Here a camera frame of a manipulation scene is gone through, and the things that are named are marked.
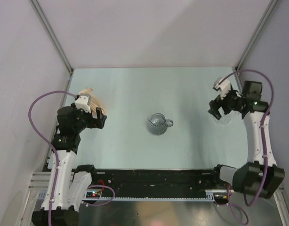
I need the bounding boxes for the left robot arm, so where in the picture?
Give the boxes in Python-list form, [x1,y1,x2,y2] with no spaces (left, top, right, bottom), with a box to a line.
[32,104,107,226]

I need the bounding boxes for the left aluminium frame post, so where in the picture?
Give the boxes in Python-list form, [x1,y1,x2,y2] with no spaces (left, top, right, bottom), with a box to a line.
[29,0,73,73]

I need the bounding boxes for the aluminium frame post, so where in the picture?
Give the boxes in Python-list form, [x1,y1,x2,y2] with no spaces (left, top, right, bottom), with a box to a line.
[234,0,281,70]
[29,0,73,73]

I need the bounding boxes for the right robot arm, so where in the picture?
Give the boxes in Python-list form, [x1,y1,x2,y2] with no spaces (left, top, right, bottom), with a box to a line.
[208,78,285,199]

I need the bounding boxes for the glass coffee server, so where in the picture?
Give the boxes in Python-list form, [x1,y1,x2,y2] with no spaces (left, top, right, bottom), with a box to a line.
[146,113,174,136]

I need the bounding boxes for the right aluminium frame post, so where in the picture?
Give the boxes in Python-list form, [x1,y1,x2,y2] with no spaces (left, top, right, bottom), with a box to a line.
[234,0,281,70]

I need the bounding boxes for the white slotted cable duct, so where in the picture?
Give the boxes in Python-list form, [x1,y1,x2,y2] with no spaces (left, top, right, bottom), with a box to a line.
[82,192,215,202]

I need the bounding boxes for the clear glass dripper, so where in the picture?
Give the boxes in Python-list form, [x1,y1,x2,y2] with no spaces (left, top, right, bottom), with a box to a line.
[213,109,232,126]

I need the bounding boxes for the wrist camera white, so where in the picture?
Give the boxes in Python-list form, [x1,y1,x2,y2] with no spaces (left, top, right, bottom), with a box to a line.
[213,78,232,100]
[74,94,91,113]

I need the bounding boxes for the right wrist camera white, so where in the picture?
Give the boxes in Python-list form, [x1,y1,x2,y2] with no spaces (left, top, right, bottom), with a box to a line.
[213,78,232,100]

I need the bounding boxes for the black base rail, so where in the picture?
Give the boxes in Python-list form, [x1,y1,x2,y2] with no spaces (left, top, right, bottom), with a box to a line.
[91,169,226,199]

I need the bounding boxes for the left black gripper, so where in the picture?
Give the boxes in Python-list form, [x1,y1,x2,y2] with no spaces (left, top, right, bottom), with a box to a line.
[72,103,106,133]

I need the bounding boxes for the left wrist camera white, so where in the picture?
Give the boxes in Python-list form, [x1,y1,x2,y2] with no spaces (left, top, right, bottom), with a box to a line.
[74,94,91,113]

